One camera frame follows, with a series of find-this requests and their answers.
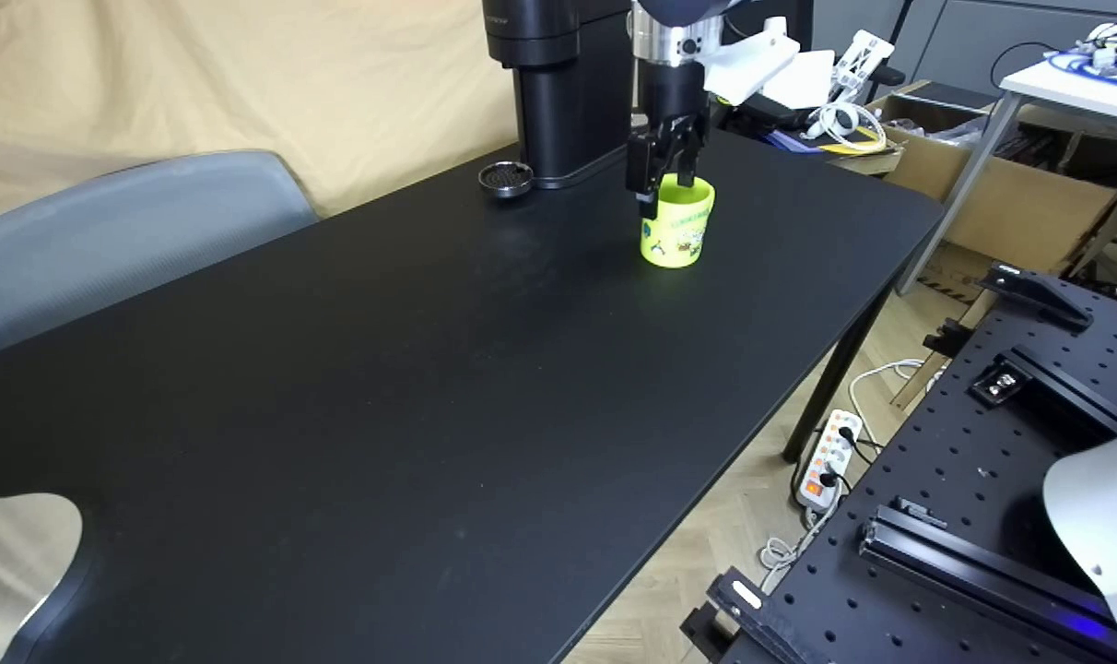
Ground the beige cloth backdrop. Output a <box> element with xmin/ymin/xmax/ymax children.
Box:
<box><xmin>0</xmin><ymin>0</ymin><xmax>659</xmax><ymax>233</ymax></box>

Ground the brown cardboard box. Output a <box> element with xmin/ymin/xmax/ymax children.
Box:
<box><xmin>886</xmin><ymin>109</ymin><xmax>1117</xmax><ymax>275</ymax></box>

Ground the white rounded robot base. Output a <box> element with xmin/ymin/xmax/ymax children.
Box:
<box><xmin>1039</xmin><ymin>420</ymin><xmax>1117</xmax><ymax>655</ymax></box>

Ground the black clamp bracket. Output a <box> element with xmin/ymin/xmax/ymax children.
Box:
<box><xmin>981</xmin><ymin>257</ymin><xmax>1095</xmax><ymax>335</ymax></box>

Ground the clear plastic piece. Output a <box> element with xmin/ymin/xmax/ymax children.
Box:
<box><xmin>0</xmin><ymin>489</ymin><xmax>87</xmax><ymax>664</ymax></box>

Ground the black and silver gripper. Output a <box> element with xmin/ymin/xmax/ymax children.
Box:
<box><xmin>624</xmin><ymin>18</ymin><xmax>724</xmax><ymax>210</ymax></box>

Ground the black ring cap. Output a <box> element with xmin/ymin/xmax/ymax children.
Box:
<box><xmin>475</xmin><ymin>157</ymin><xmax>537</xmax><ymax>207</ymax></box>

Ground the black coffee machine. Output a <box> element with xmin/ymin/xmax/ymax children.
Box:
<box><xmin>478</xmin><ymin>0</ymin><xmax>640</xmax><ymax>191</ymax></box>

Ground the yellow and white cable bundle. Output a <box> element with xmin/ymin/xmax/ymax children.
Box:
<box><xmin>802</xmin><ymin>98</ymin><xmax>892</xmax><ymax>157</ymax></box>

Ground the white power strip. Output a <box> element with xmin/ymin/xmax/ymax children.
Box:
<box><xmin>794</xmin><ymin>407</ymin><xmax>865</xmax><ymax>514</ymax></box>

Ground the black aluminium rail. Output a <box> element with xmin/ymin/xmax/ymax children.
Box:
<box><xmin>856</xmin><ymin>499</ymin><xmax>1117</xmax><ymax>644</ymax></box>

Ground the small black sensor module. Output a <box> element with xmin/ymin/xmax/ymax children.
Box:
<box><xmin>966</xmin><ymin>357</ymin><xmax>1031</xmax><ymax>410</ymax></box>

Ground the black perforated breadboard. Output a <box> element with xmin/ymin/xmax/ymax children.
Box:
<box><xmin>682</xmin><ymin>260</ymin><xmax>1117</xmax><ymax>664</ymax></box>

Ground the lime green mug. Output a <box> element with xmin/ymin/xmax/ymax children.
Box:
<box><xmin>636</xmin><ymin>171</ymin><xmax>718</xmax><ymax>274</ymax></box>

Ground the black table leg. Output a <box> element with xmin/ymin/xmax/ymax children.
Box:
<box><xmin>783</xmin><ymin>282</ymin><xmax>894</xmax><ymax>468</ymax></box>

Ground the white side table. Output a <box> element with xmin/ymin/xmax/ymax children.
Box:
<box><xmin>894</xmin><ymin>55</ymin><xmax>1117</xmax><ymax>302</ymax></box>

